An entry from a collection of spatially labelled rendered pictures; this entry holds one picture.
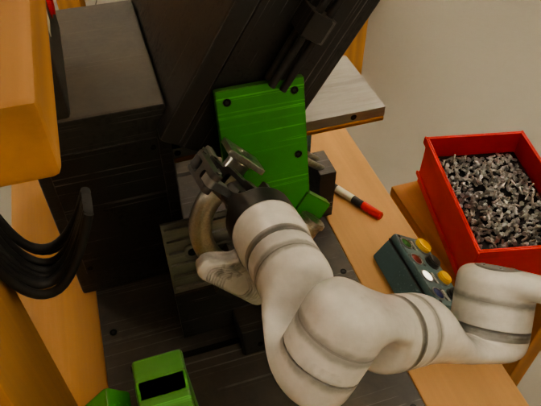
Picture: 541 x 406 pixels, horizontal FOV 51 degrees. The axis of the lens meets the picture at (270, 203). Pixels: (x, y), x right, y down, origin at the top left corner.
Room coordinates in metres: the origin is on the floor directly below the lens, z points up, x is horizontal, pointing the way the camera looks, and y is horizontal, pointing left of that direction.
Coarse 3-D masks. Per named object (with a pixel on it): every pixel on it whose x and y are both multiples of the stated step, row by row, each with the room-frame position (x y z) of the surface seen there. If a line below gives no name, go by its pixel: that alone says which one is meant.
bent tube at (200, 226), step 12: (228, 144) 0.53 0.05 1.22; (228, 156) 0.54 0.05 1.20; (240, 156) 0.52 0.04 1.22; (252, 156) 0.55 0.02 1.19; (240, 168) 0.52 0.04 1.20; (252, 168) 0.52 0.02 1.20; (228, 180) 0.51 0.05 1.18; (204, 204) 0.50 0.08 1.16; (216, 204) 0.50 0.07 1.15; (192, 216) 0.49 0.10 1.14; (204, 216) 0.49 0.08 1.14; (192, 228) 0.49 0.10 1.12; (204, 228) 0.48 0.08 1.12; (192, 240) 0.48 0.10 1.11; (204, 240) 0.48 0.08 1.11; (204, 252) 0.47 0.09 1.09
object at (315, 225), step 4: (304, 212) 0.54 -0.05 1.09; (308, 212) 0.55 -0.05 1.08; (300, 216) 0.54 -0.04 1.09; (304, 216) 0.53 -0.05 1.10; (308, 216) 0.53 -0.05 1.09; (312, 216) 0.54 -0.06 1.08; (304, 220) 0.53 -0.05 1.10; (308, 220) 0.52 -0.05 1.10; (312, 220) 0.53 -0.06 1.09; (316, 220) 0.54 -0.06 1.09; (320, 220) 0.54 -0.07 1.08; (308, 224) 0.52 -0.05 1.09; (312, 224) 0.52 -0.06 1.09; (316, 224) 0.52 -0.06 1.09; (320, 224) 0.53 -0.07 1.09; (308, 228) 0.52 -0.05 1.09; (312, 228) 0.52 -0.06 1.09; (316, 228) 0.52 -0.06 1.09; (320, 228) 0.52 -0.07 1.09; (312, 232) 0.52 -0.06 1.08; (316, 232) 0.52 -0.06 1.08; (312, 236) 0.52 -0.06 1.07
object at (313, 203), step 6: (312, 192) 0.58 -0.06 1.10; (306, 198) 0.56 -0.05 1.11; (312, 198) 0.56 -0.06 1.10; (318, 198) 0.56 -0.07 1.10; (324, 198) 0.58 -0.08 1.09; (300, 204) 0.55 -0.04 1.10; (306, 204) 0.56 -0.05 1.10; (312, 204) 0.56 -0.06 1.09; (318, 204) 0.56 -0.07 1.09; (324, 204) 0.56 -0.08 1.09; (300, 210) 0.55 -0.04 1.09; (306, 210) 0.55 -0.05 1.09; (312, 210) 0.55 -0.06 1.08; (318, 210) 0.56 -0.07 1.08; (324, 210) 0.56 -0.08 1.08; (318, 216) 0.55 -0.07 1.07
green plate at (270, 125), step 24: (216, 96) 0.57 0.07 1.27; (240, 96) 0.58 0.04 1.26; (264, 96) 0.58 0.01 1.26; (288, 96) 0.59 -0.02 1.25; (240, 120) 0.57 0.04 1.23; (264, 120) 0.58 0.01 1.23; (288, 120) 0.58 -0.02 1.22; (240, 144) 0.56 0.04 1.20; (264, 144) 0.57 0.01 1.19; (288, 144) 0.58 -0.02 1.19; (264, 168) 0.56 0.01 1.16; (288, 168) 0.57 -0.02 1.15; (288, 192) 0.56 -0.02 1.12
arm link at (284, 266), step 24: (264, 240) 0.34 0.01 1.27; (288, 240) 0.33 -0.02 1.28; (312, 240) 0.35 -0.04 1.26; (264, 264) 0.31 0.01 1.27; (288, 264) 0.30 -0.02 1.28; (312, 264) 0.31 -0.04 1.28; (264, 288) 0.29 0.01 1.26; (288, 288) 0.29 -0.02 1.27; (264, 312) 0.27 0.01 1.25; (288, 312) 0.27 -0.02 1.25; (264, 336) 0.25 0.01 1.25; (288, 360) 0.22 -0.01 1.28; (288, 384) 0.20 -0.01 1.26; (312, 384) 0.20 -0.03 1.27
